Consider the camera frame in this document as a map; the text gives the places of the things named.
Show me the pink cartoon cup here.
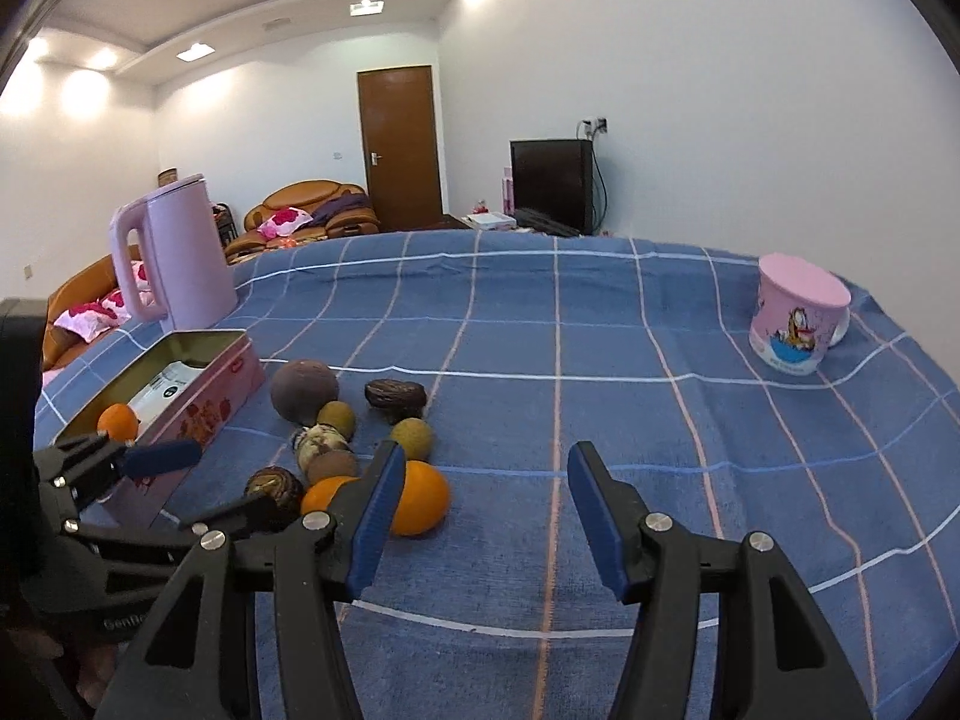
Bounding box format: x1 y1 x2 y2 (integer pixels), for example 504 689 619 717
748 253 854 377

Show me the brown round longan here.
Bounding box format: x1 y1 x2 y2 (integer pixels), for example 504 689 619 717
306 450 361 485

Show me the pink floral pillow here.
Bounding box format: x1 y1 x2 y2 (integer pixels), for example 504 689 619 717
101 286 149 323
54 300 121 332
259 208 314 237

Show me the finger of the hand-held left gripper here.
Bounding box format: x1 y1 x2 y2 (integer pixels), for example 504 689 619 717
31 436 203 533
67 493 305 565

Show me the blue checked tablecloth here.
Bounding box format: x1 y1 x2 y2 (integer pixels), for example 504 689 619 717
34 229 960 720

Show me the pink tin box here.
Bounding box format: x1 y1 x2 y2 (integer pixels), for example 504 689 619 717
51 328 268 530

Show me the dark brown wrinkled walnut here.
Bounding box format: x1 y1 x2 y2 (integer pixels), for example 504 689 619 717
364 379 428 422
245 466 305 530

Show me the pink electric kettle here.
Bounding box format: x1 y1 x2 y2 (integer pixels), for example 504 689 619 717
110 175 239 333

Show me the white packet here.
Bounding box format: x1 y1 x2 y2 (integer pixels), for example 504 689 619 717
124 362 207 421

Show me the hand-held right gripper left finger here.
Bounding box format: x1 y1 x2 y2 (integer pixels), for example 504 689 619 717
94 441 407 720

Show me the brown wooden door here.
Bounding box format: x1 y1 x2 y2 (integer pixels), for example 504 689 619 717
356 66 443 233

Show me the large purple brown mangosteen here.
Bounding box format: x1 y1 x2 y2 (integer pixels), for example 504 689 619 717
270 360 340 425

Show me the black television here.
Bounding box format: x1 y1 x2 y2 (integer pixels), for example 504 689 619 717
510 138 597 235

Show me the purple cloth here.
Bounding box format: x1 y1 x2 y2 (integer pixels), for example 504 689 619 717
311 193 372 222

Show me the yellow green longan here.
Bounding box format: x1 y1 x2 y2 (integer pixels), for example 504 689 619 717
316 400 355 436
390 418 436 464

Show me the orange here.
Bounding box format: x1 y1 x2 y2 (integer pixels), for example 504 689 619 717
300 475 362 517
388 460 452 538
97 403 142 442

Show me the black power cable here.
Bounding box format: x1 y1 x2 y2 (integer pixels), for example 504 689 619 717
591 136 608 235

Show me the mottled cream brown nut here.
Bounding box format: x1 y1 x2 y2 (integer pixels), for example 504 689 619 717
292 424 353 473

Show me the brown leather sofa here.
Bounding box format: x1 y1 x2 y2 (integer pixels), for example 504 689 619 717
225 180 380 263
41 244 151 372

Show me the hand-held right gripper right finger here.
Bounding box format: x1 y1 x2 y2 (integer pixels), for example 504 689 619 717
566 441 875 720

